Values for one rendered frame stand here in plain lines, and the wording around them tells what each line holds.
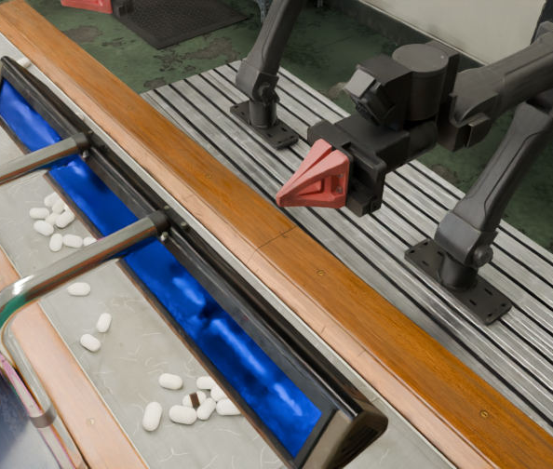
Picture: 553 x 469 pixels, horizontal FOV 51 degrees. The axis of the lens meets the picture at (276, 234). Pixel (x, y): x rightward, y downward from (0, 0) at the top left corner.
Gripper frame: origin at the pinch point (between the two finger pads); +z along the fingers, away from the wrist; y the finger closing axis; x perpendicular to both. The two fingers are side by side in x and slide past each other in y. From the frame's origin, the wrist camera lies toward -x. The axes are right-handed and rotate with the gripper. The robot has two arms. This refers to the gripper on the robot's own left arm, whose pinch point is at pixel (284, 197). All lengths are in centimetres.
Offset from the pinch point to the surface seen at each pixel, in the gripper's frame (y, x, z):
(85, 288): -29.0, 30.4, 18.1
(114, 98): -77, 30, -9
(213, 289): 9.2, -4.2, 13.6
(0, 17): -133, 30, -1
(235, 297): 11.2, -4.8, 12.9
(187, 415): -0.6, 30.2, 15.7
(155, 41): -238, 108, -87
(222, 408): 1.2, 30.5, 11.4
